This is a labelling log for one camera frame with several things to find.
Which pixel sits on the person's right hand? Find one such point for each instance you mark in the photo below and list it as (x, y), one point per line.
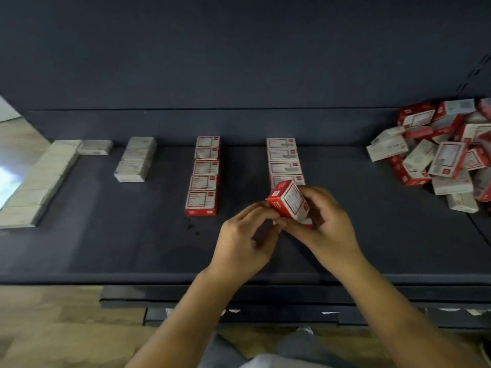
(334, 233)

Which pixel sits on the person's left hand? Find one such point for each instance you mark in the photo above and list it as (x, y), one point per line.
(238, 253)

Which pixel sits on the pile of red white boxes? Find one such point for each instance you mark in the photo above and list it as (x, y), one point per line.
(437, 153)

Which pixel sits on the dark metal shelf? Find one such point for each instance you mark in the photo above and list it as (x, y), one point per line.
(230, 57)

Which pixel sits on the person's left forearm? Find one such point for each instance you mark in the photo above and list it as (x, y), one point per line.
(180, 325)

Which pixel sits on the person's right forearm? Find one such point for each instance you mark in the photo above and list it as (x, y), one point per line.
(410, 322)

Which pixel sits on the person's grey clothing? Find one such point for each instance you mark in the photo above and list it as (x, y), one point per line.
(276, 355)

